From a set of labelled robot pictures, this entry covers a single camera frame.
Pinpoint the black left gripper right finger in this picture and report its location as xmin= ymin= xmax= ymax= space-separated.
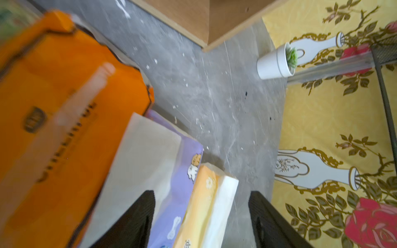
xmin=248 ymin=191 xmax=312 ymax=248

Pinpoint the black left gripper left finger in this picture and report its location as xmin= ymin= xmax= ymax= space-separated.
xmin=92 ymin=190 xmax=156 ymax=248

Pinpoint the orange tissue pack bottom shelf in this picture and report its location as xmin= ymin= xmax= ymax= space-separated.
xmin=173 ymin=163 xmax=239 ymax=248

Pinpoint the purple tissue pack bottom shelf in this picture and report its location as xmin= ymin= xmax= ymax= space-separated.
xmin=80 ymin=110 xmax=204 ymax=248

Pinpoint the orange white tissue box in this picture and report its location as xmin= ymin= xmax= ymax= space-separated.
xmin=1 ymin=11 xmax=155 ymax=248

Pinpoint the yellow floral tissue pack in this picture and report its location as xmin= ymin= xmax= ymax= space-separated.
xmin=1 ymin=0 xmax=42 ymax=44

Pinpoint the wooden shelf unit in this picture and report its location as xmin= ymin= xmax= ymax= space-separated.
xmin=132 ymin=0 xmax=286 ymax=52

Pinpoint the small potted cactus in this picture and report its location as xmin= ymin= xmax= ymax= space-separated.
xmin=256 ymin=43 xmax=295 ymax=80

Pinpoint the black wire wall basket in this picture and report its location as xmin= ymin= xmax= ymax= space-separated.
xmin=370 ymin=33 xmax=397 ymax=177

